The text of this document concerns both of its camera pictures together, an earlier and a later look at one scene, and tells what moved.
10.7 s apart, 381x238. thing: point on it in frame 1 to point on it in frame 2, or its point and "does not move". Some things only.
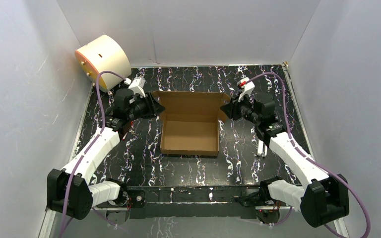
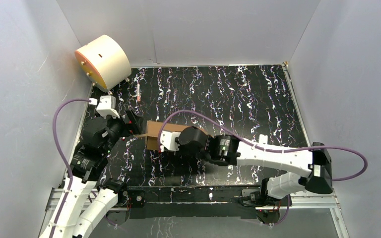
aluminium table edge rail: x=285 y=66 does not move
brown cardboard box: x=191 y=122 to x=153 y=132
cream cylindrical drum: x=104 y=54 does not move
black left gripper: x=149 y=107 to x=127 y=121
